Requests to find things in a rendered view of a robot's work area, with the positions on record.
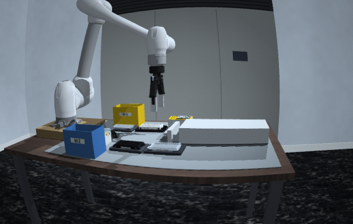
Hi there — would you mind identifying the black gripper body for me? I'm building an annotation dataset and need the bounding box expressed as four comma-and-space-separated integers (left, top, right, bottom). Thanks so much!
149, 66, 164, 83

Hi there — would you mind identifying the yellow bin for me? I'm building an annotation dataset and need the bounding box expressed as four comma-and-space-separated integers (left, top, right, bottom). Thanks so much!
113, 104, 145, 126

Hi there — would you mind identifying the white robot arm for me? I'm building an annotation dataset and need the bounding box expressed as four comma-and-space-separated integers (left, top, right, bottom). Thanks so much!
51, 0, 175, 128

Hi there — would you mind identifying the blue open-top bin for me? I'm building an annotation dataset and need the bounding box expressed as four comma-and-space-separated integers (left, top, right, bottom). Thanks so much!
63, 124, 106, 159

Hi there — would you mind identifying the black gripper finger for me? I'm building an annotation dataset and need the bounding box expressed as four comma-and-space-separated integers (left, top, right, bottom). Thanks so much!
158, 75, 165, 107
149, 76, 161, 112

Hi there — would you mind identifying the light grey bench mat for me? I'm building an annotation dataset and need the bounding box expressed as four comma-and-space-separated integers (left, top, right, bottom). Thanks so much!
44, 130, 281, 170

